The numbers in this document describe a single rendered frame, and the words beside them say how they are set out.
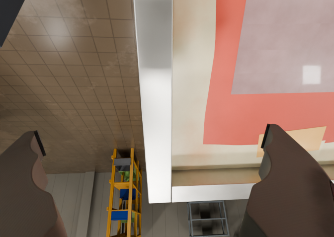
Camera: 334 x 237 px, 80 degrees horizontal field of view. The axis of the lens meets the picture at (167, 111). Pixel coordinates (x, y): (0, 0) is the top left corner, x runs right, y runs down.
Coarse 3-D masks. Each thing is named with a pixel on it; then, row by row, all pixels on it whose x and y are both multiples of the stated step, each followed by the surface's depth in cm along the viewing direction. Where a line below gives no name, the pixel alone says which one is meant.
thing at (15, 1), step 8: (0, 0) 49; (8, 0) 51; (16, 0) 55; (0, 8) 49; (8, 8) 51; (16, 8) 55; (0, 16) 49; (8, 16) 51; (16, 16) 55; (0, 24) 49; (8, 24) 51; (0, 32) 49; (8, 32) 51; (0, 40) 49
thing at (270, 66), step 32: (224, 0) 22; (256, 0) 22; (288, 0) 23; (320, 0) 23; (224, 32) 24; (256, 32) 24; (288, 32) 24; (320, 32) 24; (224, 64) 26; (256, 64) 26; (288, 64) 26; (320, 64) 26; (224, 96) 28; (256, 96) 28; (288, 96) 29; (320, 96) 29; (224, 128) 31; (256, 128) 31; (288, 128) 31
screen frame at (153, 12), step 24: (144, 0) 19; (168, 0) 19; (144, 24) 20; (168, 24) 20; (144, 48) 21; (168, 48) 21; (144, 72) 22; (168, 72) 22; (144, 96) 24; (168, 96) 24; (144, 120) 25; (168, 120) 25; (144, 144) 27; (168, 144) 27; (168, 168) 30; (216, 168) 35; (240, 168) 35; (168, 192) 32; (192, 192) 32; (216, 192) 33; (240, 192) 33
